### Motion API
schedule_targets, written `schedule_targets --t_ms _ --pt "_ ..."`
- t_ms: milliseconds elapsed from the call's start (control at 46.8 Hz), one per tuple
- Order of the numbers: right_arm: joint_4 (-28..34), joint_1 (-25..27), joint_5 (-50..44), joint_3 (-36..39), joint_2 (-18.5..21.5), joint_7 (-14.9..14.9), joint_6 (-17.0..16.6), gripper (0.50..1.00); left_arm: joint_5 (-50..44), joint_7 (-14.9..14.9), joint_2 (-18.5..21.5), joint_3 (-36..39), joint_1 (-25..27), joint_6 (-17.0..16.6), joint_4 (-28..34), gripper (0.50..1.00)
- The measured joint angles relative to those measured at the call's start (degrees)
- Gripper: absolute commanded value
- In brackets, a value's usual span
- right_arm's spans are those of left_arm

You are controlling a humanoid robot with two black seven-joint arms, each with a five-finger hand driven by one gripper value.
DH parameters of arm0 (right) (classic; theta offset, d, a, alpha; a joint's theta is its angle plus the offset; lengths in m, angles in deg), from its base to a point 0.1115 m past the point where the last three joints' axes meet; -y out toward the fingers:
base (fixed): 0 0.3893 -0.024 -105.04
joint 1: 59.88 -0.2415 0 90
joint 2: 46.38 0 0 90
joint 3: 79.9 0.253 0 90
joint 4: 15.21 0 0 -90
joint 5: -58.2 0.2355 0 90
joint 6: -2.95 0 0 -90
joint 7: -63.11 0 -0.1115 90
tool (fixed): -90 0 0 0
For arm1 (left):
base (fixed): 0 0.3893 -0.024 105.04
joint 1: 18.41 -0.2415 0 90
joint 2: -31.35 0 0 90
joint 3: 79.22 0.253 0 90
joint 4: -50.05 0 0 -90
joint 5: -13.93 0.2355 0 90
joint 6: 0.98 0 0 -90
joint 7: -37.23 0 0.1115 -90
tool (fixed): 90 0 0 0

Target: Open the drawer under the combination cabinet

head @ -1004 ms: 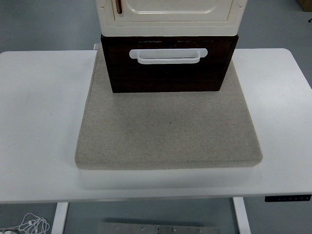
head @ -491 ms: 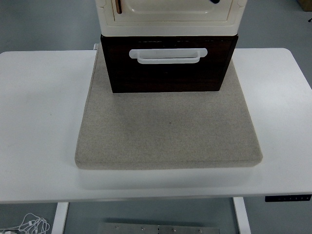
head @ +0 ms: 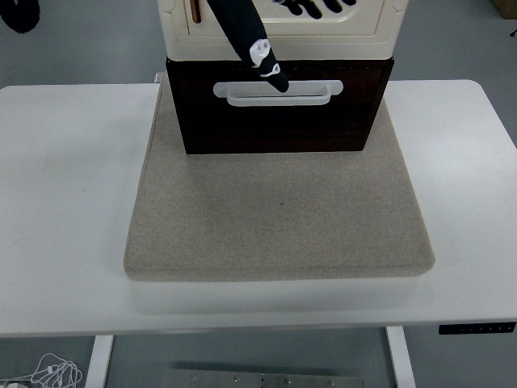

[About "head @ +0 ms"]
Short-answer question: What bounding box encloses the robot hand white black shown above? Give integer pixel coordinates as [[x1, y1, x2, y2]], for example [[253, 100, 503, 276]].
[[208, 0, 359, 93]]

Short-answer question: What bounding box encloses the white drawer handle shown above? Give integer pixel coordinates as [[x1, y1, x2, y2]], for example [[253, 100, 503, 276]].
[[212, 79, 345, 108]]

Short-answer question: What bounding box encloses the cream plastic cabinet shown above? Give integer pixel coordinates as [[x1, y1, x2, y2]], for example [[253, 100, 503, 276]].
[[158, 0, 411, 61]]

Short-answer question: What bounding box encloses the beige fabric mat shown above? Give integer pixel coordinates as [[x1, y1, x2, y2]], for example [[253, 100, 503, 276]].
[[122, 80, 436, 283]]

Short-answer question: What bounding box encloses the cardboard box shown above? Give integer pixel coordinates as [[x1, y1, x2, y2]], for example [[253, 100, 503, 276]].
[[490, 0, 517, 19]]

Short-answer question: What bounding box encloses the white table leg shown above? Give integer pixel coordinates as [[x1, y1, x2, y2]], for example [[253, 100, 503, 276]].
[[385, 326, 417, 388], [84, 334, 116, 388]]

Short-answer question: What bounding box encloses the black table control panel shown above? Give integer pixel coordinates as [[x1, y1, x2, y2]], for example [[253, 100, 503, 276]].
[[439, 322, 517, 335]]

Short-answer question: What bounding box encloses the white cable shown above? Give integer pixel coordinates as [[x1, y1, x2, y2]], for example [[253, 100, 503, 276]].
[[30, 352, 84, 388]]

